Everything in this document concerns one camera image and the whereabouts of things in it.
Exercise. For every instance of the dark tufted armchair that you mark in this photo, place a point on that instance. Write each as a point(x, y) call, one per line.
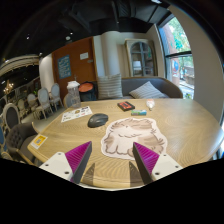
point(17, 141)

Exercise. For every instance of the black bag with orange top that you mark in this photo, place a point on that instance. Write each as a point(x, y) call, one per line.
point(87, 91)

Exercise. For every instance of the blue wall poster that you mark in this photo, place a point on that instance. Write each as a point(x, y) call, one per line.
point(64, 68)

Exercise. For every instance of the white dining chair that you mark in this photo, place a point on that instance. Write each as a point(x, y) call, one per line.
point(55, 95)
point(43, 98)

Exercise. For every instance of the black and red small box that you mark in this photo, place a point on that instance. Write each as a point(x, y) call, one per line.
point(125, 106)

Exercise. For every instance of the white dining chair near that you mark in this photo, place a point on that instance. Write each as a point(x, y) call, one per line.
point(43, 98)

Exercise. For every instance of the yellow QR code sticker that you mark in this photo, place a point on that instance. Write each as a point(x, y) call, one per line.
point(38, 141)

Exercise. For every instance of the fluffy cat shaped mouse pad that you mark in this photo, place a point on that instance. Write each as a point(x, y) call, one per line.
point(121, 134)

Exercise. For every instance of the striped cushion right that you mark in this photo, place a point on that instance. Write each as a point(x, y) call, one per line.
point(147, 91)

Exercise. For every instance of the white dining chair far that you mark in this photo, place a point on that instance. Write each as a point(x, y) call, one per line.
point(55, 95)

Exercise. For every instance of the white oval back chair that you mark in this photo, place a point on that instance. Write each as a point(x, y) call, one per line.
point(11, 115)

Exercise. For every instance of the white and orange small bottle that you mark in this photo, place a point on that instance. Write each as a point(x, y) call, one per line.
point(150, 104)

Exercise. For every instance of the striped cushion left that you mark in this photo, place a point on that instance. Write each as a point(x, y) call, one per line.
point(109, 87)

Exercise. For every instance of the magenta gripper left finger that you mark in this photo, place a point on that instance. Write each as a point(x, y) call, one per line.
point(70, 165)

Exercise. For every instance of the white printed leaflet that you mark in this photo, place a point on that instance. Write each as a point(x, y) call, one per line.
point(77, 113)

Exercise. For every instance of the large window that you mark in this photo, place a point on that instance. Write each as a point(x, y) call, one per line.
point(179, 64)

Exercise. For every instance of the striped cushion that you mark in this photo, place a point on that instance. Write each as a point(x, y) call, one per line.
point(147, 91)
point(109, 87)

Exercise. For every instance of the small teal pack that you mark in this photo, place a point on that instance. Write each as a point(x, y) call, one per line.
point(138, 112)

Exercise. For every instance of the clear plastic water jug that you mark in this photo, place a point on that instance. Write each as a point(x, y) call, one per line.
point(73, 98)

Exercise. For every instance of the arched wooden cabinet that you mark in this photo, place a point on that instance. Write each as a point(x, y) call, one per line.
point(141, 57)

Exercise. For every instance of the grey sofa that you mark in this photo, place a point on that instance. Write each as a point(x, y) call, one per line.
point(163, 85)

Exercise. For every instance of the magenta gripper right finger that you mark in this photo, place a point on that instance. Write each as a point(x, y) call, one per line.
point(153, 166)

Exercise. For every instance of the dark grey computer mouse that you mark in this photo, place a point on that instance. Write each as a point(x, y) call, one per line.
point(97, 120)

